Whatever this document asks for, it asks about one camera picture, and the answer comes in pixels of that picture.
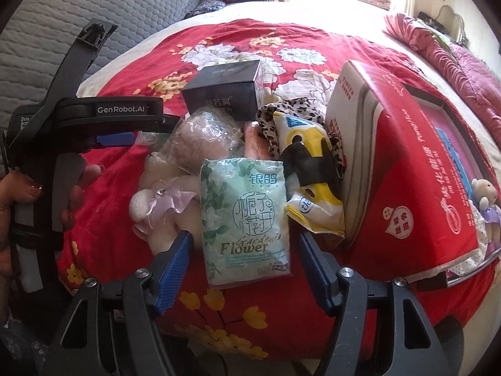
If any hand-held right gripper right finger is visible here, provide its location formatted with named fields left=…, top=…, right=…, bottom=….
left=299, top=232, right=464, bottom=376

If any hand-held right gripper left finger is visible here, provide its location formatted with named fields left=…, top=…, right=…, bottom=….
left=51, top=230, right=194, bottom=376

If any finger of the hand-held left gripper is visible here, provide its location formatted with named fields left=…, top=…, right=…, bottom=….
left=94, top=114, right=183, bottom=148

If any yellow snack packet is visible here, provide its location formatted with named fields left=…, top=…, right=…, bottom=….
left=272, top=110, right=347, bottom=239

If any green floral tissue packet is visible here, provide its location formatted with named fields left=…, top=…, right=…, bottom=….
left=199, top=157, right=293, bottom=290

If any dark grey box tray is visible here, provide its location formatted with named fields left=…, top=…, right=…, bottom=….
left=399, top=82, right=501, bottom=292

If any person's left hand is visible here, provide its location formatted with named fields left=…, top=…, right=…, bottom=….
left=0, top=162, right=106, bottom=243

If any white plush bear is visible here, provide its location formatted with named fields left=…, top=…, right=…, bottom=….
left=129, top=151, right=204, bottom=259

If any clear plastic bag with plush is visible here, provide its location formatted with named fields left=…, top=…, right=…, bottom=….
left=137, top=110, right=245, bottom=177

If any grey quilted headboard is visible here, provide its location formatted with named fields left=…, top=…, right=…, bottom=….
left=0, top=0, right=204, bottom=114

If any black cardboard box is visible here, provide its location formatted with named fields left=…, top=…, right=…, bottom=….
left=181, top=60, right=264, bottom=123

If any red cardboard box lid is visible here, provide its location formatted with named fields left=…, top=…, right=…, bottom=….
left=325, top=60, right=480, bottom=283

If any red floral blanket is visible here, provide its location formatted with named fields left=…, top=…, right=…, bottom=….
left=57, top=19, right=498, bottom=361

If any dark patterned pillow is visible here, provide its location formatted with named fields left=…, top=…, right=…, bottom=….
left=184, top=0, right=226, bottom=19

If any leopard print cloth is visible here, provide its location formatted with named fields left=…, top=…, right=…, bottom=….
left=255, top=96, right=349, bottom=181

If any small bear in purple dress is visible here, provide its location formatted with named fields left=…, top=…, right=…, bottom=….
left=470, top=178, right=501, bottom=228

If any bed with cream sheet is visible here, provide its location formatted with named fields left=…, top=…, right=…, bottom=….
left=76, top=0, right=501, bottom=189

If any pink quilt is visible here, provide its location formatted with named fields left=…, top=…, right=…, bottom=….
left=384, top=13, right=501, bottom=149

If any silver framed vanity mirror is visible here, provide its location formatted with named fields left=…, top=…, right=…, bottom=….
left=437, top=5, right=470, bottom=44

